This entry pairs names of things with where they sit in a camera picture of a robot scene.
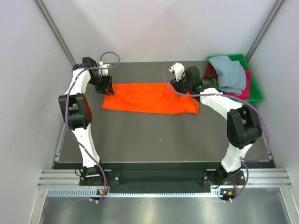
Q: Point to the grey blue t shirt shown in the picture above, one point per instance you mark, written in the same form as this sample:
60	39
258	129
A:
231	75

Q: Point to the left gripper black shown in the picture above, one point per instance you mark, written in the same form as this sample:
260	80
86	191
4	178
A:
107	85

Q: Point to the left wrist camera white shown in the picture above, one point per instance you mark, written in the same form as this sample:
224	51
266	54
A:
104	68

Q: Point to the magenta t shirt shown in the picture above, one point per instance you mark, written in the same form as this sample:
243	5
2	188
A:
246	92

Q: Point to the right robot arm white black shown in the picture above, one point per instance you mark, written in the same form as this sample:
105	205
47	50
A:
243	125

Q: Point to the green plastic bin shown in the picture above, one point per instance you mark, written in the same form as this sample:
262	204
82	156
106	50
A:
255	93

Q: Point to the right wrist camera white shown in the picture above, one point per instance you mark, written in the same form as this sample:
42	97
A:
178	70

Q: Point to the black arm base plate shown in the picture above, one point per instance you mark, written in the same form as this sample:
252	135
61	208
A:
164	177

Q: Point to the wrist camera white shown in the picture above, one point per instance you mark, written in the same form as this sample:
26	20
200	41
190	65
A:
178	70
104	68

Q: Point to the orange t shirt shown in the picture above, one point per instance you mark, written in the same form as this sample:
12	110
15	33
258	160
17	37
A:
149	98

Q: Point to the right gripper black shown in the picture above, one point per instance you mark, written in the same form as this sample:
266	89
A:
176	85

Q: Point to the dark red t shirt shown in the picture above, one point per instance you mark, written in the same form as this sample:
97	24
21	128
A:
210	72

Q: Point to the grey slotted cable duct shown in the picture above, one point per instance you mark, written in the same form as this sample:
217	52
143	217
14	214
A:
68	192

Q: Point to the aluminium frame rail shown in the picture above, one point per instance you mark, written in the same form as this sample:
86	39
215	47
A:
256	178

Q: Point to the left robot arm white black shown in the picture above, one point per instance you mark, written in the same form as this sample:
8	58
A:
77	113

